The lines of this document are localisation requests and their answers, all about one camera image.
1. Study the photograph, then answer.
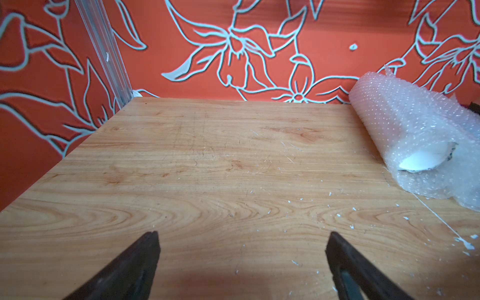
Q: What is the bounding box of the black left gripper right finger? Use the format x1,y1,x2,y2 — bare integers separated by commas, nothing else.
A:
326,231,412,300

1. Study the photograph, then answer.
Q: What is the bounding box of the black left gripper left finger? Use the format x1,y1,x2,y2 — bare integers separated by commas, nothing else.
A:
66,231,161,300

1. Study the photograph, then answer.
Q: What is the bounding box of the aluminium frame post left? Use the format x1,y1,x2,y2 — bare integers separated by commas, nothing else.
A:
75,0,134,109

